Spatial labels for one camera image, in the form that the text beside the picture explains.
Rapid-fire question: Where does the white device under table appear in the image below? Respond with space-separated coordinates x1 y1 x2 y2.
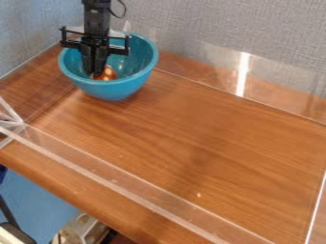
50 213 109 244

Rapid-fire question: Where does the black chair frame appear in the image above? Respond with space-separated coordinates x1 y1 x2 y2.
0 195 37 244

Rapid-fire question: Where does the blue plastic bowl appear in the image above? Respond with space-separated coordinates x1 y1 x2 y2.
58 32 158 101

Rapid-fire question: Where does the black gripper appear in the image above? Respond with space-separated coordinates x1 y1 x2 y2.
60 0 129 76

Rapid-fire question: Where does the clear acrylic barrier frame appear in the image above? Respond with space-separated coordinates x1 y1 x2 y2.
0 29 326 244

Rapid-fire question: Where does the orange toy mushroom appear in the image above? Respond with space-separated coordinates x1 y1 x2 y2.
92 65 118 81

